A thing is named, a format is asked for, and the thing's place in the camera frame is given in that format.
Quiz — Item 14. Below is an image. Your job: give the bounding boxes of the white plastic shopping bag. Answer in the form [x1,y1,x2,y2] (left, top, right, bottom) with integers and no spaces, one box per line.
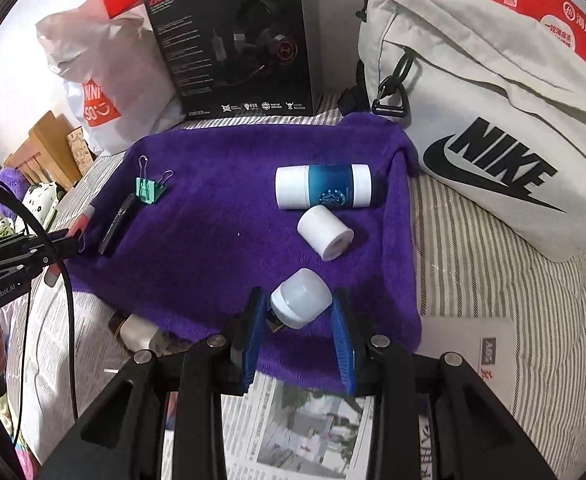
[36,0,189,156]

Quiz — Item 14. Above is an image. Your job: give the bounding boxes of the black headphone box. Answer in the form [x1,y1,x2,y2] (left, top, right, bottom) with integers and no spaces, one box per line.
[143,0,321,120]

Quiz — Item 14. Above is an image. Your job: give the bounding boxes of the brown patterned book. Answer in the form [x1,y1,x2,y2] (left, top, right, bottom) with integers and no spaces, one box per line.
[66,127,98,176]

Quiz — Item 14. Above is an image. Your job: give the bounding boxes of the purple towel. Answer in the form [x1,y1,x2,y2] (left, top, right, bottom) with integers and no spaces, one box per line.
[66,112,424,396]

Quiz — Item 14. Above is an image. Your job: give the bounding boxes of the black slim case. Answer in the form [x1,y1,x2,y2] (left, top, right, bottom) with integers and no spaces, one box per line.
[98,193,139,256]

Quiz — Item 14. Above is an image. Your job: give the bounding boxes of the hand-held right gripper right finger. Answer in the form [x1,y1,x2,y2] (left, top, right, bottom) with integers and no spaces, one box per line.
[329,287,558,480]

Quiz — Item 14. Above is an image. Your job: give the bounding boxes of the small white roll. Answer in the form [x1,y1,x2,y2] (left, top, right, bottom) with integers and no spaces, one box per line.
[297,205,355,262]

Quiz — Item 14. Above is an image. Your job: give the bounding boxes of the pink and white marker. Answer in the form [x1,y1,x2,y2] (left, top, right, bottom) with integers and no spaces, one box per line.
[43,205,96,288]

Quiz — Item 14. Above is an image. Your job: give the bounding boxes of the purple plush toy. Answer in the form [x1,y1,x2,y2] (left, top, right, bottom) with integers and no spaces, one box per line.
[0,167,29,196]

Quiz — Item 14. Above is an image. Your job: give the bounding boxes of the white and blue bottle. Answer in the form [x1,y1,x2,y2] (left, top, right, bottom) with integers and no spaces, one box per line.
[274,163,372,210]

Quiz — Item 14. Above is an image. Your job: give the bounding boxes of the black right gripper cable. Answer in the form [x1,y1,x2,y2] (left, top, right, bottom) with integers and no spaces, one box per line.
[0,176,80,421]

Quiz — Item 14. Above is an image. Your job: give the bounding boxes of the grey waist bag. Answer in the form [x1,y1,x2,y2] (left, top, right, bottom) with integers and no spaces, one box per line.
[340,0,586,263]

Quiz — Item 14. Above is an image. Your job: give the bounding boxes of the small white night light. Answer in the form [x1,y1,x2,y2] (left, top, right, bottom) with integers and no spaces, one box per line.
[263,268,331,333]

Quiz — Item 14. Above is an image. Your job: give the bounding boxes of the green binder clip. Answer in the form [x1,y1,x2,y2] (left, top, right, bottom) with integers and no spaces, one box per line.
[133,156,174,206]

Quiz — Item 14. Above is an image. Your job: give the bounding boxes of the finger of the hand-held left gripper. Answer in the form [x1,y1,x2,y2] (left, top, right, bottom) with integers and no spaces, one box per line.
[0,246,81,286]
[0,230,81,261]

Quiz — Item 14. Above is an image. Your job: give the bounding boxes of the newspaper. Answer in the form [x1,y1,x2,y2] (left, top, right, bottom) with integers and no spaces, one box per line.
[3,152,518,480]

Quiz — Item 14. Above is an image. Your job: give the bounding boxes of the light wooden frame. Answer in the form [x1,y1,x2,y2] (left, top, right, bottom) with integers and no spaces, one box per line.
[3,111,84,196]

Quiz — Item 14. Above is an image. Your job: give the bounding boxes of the white floral cloth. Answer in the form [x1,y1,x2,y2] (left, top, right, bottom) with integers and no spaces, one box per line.
[23,182,64,231]

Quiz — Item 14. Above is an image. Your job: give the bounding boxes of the white charger plug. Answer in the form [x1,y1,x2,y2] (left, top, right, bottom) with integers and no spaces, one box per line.
[118,312,161,353]

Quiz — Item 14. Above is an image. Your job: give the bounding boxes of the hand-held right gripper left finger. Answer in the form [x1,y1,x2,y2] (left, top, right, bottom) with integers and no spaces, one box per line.
[38,287,269,480]

